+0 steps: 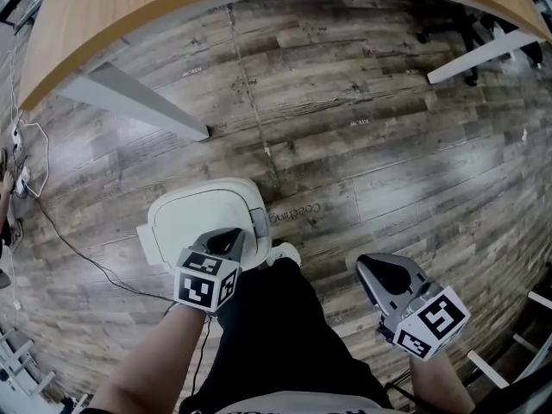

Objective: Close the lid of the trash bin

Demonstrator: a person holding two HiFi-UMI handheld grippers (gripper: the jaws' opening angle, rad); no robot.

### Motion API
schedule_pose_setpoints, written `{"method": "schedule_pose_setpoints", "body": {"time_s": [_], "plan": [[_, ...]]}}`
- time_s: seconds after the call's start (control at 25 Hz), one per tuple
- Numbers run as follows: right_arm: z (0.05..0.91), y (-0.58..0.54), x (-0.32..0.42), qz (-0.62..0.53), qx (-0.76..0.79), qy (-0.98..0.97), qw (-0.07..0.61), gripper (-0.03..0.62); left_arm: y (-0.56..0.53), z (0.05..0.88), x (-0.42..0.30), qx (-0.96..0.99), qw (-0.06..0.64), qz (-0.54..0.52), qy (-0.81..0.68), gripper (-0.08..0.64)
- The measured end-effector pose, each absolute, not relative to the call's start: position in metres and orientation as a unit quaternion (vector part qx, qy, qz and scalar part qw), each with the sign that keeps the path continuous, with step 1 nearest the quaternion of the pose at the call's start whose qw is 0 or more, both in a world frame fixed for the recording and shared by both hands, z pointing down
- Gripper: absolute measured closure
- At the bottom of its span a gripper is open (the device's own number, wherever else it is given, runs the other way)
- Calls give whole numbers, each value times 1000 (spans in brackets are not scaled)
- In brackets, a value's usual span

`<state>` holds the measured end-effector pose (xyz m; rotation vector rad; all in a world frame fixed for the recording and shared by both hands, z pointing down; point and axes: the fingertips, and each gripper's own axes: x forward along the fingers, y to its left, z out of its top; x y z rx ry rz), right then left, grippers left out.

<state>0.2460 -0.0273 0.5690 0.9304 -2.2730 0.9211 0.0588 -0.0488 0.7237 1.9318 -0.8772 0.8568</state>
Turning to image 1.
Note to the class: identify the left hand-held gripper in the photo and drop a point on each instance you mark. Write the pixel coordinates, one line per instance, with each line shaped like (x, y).
(202, 289)

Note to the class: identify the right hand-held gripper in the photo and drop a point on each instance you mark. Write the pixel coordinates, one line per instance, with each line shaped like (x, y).
(403, 289)

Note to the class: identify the white trash bin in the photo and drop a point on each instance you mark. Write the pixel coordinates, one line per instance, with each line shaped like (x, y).
(259, 248)

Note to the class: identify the white trash bin lid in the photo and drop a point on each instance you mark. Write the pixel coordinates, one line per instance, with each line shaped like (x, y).
(194, 214)

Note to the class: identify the person's left forearm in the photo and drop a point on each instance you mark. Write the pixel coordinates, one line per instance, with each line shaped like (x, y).
(146, 369)

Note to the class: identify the person's right forearm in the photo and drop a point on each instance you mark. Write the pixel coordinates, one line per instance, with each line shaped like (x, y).
(440, 386)

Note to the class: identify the person's black trousers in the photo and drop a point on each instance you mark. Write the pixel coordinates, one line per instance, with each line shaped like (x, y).
(276, 339)

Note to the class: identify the person's white shoe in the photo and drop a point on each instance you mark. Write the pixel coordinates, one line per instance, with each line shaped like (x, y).
(284, 252)

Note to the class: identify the person's white shirt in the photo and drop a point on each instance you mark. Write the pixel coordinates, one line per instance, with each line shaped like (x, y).
(297, 405)

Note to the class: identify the white metal rack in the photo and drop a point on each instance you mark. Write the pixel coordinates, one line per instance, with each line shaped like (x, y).
(21, 365)

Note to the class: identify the white desk leg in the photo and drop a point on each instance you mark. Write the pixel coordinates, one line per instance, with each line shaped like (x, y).
(478, 56)
(142, 102)

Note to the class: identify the white power strip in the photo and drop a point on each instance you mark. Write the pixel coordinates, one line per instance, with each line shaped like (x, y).
(16, 136)
(23, 181)

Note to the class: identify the black office chair base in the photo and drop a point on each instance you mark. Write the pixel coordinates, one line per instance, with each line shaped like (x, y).
(466, 28)

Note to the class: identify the wooden desk top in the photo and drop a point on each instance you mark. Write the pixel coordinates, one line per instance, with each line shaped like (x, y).
(129, 11)

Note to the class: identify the white metal frame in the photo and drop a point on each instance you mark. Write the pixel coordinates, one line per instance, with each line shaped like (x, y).
(509, 352)

